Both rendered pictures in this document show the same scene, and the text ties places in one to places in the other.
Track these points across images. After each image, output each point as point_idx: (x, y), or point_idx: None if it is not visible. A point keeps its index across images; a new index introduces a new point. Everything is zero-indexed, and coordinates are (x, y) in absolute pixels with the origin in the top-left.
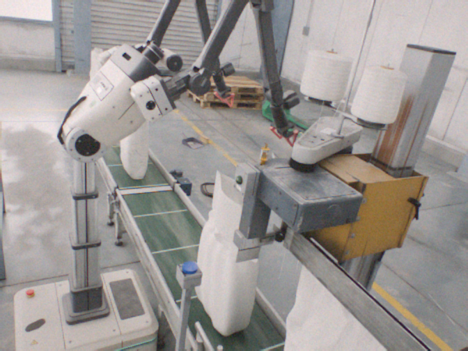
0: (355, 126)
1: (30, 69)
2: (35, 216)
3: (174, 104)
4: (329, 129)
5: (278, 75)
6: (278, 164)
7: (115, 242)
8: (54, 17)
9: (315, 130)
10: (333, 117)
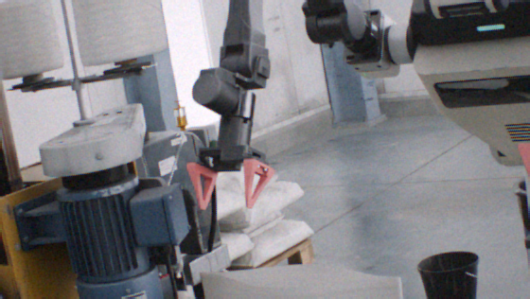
0: (54, 142)
1: None
2: None
3: (344, 55)
4: (103, 123)
5: (226, 24)
6: (161, 133)
7: None
8: None
9: (124, 115)
10: (106, 136)
